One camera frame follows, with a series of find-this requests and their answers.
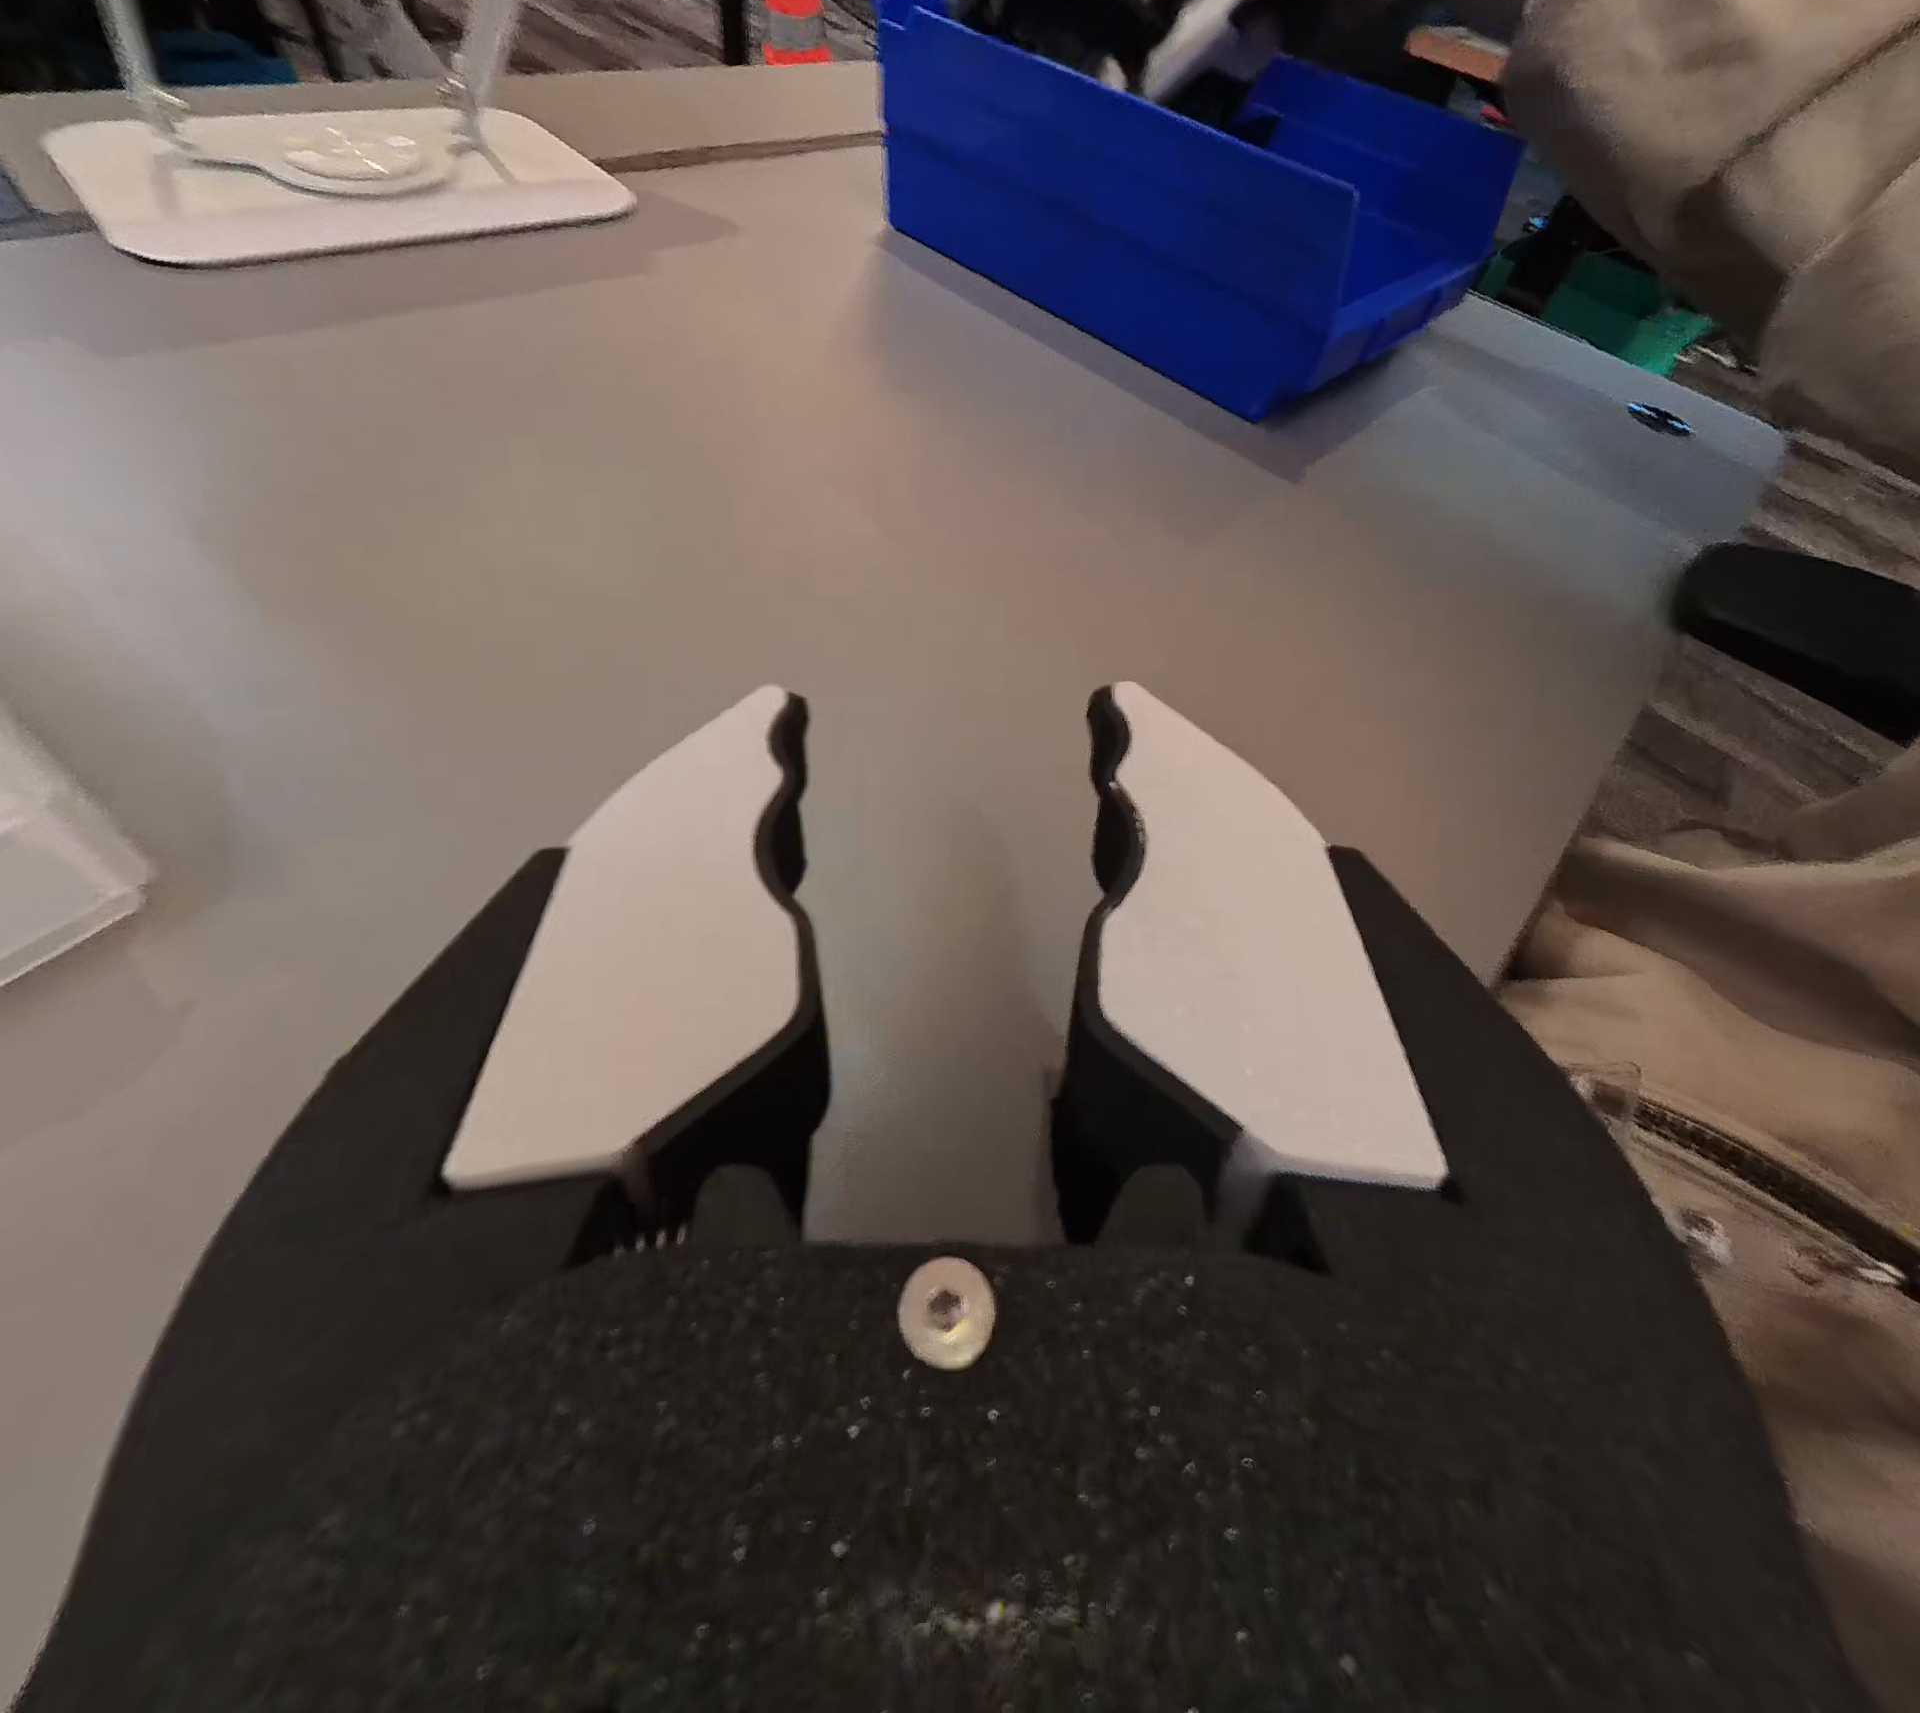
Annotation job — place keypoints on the blue plastic bin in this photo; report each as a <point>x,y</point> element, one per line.
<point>1081,229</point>

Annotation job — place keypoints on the clear plastic bin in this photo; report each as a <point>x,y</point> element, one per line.
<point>61,874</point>

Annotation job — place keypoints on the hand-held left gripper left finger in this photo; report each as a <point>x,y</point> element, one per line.
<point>645,993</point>

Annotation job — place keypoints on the wooden book stand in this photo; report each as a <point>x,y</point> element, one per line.
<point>494,183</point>

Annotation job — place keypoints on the black table grommet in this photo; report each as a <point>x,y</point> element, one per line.
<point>1661,419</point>

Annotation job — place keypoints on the green plastic crate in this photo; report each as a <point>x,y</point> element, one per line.
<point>1604,311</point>

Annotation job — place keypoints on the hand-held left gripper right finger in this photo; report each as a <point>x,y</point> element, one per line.
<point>1245,993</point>

